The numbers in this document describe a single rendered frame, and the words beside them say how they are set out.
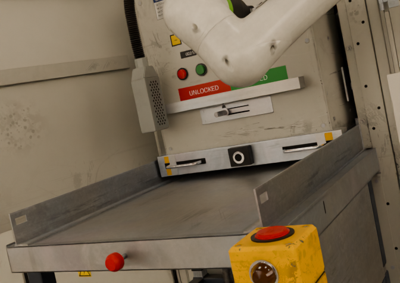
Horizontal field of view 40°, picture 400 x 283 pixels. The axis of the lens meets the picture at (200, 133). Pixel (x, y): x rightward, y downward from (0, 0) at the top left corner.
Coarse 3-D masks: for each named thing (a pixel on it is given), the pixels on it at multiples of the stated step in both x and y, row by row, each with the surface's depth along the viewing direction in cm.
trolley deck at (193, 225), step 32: (160, 192) 142; (192, 192) 132; (224, 192) 123; (320, 192) 103; (352, 192) 116; (96, 224) 117; (128, 224) 110; (160, 224) 104; (192, 224) 99; (224, 224) 94; (288, 224) 84; (320, 224) 96; (32, 256) 109; (64, 256) 105; (96, 256) 101; (128, 256) 97; (160, 256) 94; (192, 256) 90; (224, 256) 87
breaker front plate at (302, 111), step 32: (256, 0) 136; (160, 32) 151; (160, 64) 152; (192, 64) 148; (288, 64) 134; (288, 96) 136; (320, 96) 132; (192, 128) 151; (224, 128) 146; (256, 128) 141; (288, 128) 137; (320, 128) 133
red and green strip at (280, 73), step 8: (272, 72) 137; (280, 72) 136; (264, 80) 138; (272, 80) 137; (184, 88) 150; (192, 88) 149; (200, 88) 147; (208, 88) 146; (216, 88) 145; (224, 88) 144; (232, 88) 143; (240, 88) 142; (184, 96) 150; (192, 96) 149; (200, 96) 148
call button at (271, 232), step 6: (264, 228) 63; (270, 228) 62; (276, 228) 62; (282, 228) 61; (288, 228) 62; (258, 234) 61; (264, 234) 60; (270, 234) 60; (276, 234) 60; (282, 234) 60
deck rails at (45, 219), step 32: (352, 128) 136; (320, 160) 111; (352, 160) 130; (96, 192) 134; (128, 192) 144; (256, 192) 83; (288, 192) 94; (32, 224) 115; (64, 224) 123; (256, 224) 88
